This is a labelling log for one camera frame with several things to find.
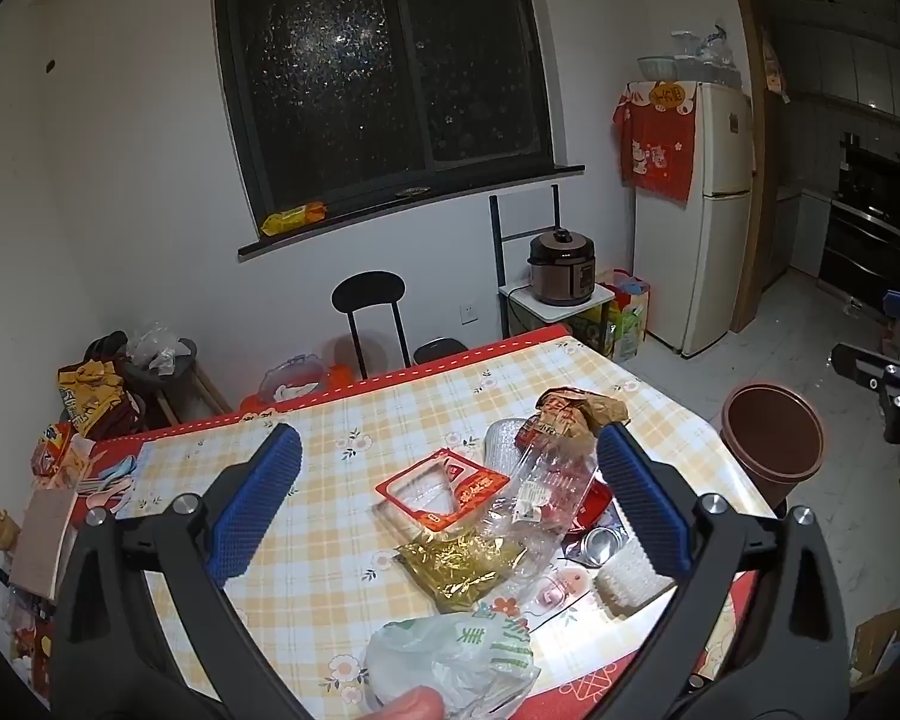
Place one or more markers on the brown cardboard sheet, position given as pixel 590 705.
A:
pixel 41 540

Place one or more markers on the brown trash bin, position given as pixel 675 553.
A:
pixel 772 435

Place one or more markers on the dark window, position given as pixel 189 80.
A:
pixel 382 60

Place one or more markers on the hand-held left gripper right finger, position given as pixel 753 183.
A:
pixel 641 510

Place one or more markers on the red printed cloth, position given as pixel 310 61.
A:
pixel 656 142

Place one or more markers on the crushed red can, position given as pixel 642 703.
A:
pixel 604 546

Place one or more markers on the clear plastic box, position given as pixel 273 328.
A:
pixel 292 379

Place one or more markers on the black chair seat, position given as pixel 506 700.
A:
pixel 439 349

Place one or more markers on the cardboard box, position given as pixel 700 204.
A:
pixel 881 645

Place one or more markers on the crumpled clear plastic bag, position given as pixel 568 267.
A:
pixel 154 349

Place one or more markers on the black metal rack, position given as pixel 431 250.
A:
pixel 497 240

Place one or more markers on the black kitchen oven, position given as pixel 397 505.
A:
pixel 866 225

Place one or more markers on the gold foil wrapper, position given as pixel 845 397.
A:
pixel 457 570

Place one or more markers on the wooden door frame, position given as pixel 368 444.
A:
pixel 750 165

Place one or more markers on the white wall socket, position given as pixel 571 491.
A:
pixel 466 313

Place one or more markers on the small white table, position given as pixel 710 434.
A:
pixel 529 304

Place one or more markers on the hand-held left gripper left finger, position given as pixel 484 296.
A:
pixel 259 510

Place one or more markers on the clear plastic containers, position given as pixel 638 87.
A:
pixel 709 52

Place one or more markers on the colourful shopping bag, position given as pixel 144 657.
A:
pixel 626 315

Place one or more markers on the black round-back chair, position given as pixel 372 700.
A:
pixel 367 292

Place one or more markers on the yellow printed bag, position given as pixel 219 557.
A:
pixel 90 394

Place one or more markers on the red white snack packet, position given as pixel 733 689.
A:
pixel 476 491

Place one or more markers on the dark stool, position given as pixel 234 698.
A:
pixel 165 390

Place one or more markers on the clear ribbed plastic cup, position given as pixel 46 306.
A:
pixel 504 442

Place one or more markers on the cream refrigerator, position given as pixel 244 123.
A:
pixel 709 240

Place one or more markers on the clear plastic packaging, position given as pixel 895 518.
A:
pixel 547 480

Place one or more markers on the checkered tablecloth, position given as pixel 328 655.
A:
pixel 345 420

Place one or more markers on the pale bowl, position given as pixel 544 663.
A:
pixel 658 67

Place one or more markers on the brown rice cooker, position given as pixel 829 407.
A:
pixel 562 270

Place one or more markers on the yellow orange snack packet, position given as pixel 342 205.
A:
pixel 294 217

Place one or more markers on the person's left hand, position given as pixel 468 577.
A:
pixel 416 706

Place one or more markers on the black window sill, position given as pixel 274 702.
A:
pixel 420 199

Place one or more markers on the brown paper bag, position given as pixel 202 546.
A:
pixel 581 409

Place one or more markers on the white green plastic bag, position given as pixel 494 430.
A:
pixel 450 652

